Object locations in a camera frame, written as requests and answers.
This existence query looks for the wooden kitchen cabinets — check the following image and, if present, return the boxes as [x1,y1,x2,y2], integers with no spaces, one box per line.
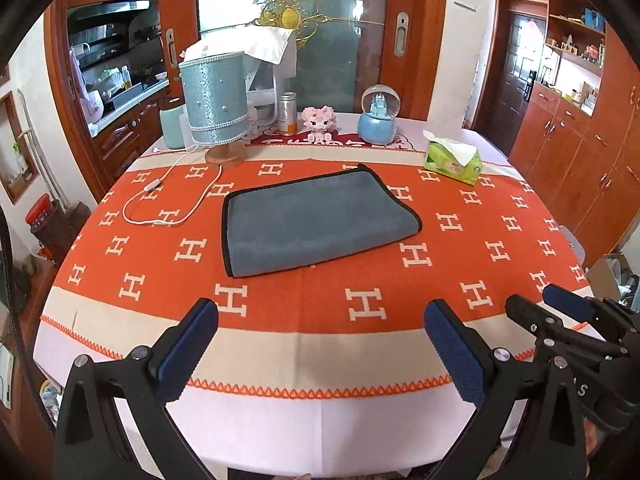
[44,0,173,201]

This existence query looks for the frosted glass sliding door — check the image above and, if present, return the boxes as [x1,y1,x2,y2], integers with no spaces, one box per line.
[195,0,391,122]

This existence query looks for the orange and silver can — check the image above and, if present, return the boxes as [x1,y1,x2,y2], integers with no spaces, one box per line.
[278,92,299,136]

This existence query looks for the white lamp cable with switch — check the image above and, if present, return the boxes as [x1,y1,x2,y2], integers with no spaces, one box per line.
[122,144,224,227]

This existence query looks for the dark brown door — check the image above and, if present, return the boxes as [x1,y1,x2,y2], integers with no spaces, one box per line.
[472,0,549,133]

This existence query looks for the orange patterned blanket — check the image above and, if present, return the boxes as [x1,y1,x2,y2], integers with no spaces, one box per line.
[33,146,594,463]

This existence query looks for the table lamp with blue shade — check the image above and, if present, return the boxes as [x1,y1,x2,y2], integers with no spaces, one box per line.
[178,55,250,167]

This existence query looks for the pink block toy figure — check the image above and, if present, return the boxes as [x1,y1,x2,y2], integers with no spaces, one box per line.
[300,105,339,144]

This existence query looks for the blue snow globe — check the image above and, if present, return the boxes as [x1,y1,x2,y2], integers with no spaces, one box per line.
[357,84,401,145]

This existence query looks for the grey towel with black trim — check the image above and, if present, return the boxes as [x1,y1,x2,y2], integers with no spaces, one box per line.
[221,163,424,279]

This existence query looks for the red lidded container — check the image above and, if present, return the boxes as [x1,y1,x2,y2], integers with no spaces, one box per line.
[25,198,57,227]

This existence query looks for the white countertop appliance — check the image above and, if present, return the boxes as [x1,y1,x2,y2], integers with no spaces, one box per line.
[244,42,299,127]

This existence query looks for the cardboard box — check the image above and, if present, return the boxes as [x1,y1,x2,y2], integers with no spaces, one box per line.
[584,252,633,288]

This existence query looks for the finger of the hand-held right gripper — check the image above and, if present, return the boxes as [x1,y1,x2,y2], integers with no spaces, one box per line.
[542,283,640,333]
[504,294,626,361]

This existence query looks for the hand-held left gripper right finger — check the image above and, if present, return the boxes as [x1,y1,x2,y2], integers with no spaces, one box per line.
[424,299,587,480]

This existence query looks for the gold door ornament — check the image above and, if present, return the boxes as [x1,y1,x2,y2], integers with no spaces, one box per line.
[251,0,332,52]

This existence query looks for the wooden shelf cabinet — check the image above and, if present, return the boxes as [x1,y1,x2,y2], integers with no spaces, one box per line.
[508,0,640,273]

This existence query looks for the white tablecloth with red print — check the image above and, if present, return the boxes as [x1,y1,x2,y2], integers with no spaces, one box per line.
[142,114,511,167]

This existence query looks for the mint green jar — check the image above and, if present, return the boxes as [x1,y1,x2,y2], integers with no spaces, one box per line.
[159,105,187,150]

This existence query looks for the green tissue pack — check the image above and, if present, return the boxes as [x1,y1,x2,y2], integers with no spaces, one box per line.
[422,129,484,187]

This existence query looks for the white cloth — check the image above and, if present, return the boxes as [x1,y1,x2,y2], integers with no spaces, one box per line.
[182,25,296,66]

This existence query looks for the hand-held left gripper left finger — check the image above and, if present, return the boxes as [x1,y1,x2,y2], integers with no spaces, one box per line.
[52,298,220,480]

